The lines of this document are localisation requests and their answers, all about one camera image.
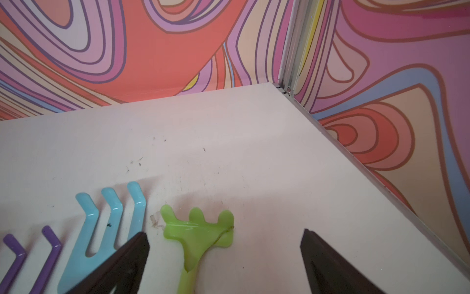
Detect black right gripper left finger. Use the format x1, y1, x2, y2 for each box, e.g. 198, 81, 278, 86
68, 232, 150, 294

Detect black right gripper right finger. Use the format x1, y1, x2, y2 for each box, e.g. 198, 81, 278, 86
300, 229, 383, 294

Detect light blue hand rake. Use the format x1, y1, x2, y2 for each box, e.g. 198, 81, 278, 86
56, 181, 148, 294

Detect purple rake pink handle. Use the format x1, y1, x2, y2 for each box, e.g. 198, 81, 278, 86
1, 225, 62, 294

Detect green small rake wooden handle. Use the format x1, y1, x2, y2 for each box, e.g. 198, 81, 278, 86
160, 205, 235, 294

